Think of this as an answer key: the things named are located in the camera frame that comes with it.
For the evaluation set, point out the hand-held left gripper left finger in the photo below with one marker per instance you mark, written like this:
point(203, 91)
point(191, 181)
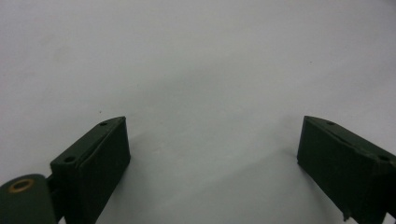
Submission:
point(90, 168)

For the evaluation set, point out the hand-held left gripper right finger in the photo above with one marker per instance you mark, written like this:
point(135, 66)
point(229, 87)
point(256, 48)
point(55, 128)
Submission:
point(345, 168)

